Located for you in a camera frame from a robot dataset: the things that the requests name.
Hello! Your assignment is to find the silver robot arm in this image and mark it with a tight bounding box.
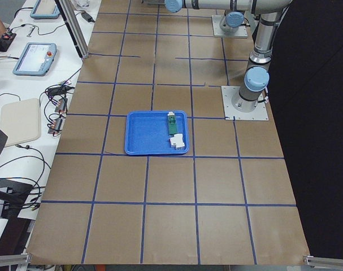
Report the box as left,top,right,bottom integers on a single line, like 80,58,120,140
164,1,291,113
219,10,250,31

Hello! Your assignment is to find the near blue teach pendant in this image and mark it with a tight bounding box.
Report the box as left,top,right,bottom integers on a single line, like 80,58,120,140
12,42,57,76

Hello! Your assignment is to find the blue teach pendant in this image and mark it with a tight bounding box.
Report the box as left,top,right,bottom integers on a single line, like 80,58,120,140
30,0,60,19
12,42,57,76

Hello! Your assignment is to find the far blue teach pendant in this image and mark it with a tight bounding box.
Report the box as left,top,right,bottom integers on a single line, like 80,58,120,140
30,0,60,19

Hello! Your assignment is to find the black power adapter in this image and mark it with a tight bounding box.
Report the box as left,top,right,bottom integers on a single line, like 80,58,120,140
81,12,95,23

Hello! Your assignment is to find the beige pad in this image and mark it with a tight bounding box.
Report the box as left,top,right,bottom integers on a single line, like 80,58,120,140
0,98,41,147

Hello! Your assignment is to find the upper usb hub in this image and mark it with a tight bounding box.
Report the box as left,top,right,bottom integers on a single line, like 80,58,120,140
54,97,68,113

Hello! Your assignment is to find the usb hub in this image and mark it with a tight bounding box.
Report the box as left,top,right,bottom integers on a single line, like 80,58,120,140
54,97,68,113
47,117,63,136

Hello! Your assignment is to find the lower usb hub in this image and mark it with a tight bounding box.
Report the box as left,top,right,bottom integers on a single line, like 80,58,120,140
47,117,63,136

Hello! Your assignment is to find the blue plastic tray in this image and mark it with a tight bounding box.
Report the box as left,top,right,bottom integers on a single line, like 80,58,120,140
124,110,190,156

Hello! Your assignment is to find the green circuit board module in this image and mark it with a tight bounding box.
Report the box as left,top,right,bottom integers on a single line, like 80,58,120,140
167,111,177,135

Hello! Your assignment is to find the white plastic connector block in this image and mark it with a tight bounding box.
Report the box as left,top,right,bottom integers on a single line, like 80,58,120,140
169,133,185,150

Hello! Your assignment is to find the aluminium frame post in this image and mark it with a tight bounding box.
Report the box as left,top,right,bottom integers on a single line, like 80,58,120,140
55,0,89,59

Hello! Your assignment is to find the black camera stand base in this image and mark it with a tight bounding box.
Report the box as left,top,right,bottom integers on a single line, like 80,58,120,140
0,178,33,218

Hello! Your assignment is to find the near left aluminium bracket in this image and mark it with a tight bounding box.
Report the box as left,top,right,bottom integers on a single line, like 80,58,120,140
0,253,32,266

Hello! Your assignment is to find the aluminium bracket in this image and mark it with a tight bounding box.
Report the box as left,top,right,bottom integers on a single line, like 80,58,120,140
0,253,32,266
303,255,343,270

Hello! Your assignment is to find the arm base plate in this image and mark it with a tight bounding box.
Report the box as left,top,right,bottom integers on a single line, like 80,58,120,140
222,86,268,121
211,15,248,38

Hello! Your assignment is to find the near right aluminium bracket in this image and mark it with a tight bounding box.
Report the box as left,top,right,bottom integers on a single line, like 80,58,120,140
303,255,343,270

